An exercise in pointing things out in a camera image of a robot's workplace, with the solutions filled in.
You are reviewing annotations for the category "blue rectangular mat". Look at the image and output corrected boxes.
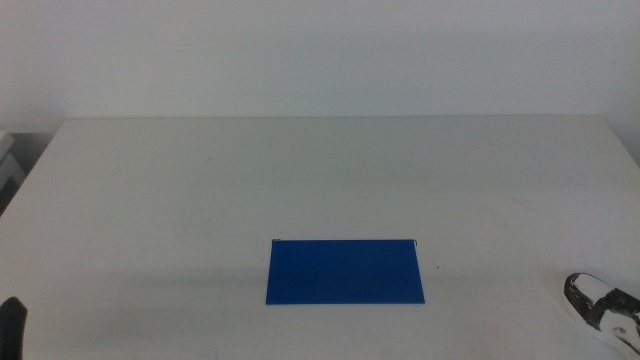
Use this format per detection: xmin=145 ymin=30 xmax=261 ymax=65
xmin=265 ymin=238 xmax=426 ymax=306

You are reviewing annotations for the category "white shelf unit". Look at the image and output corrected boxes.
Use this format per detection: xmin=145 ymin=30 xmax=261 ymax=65
xmin=0 ymin=130 xmax=27 ymax=191

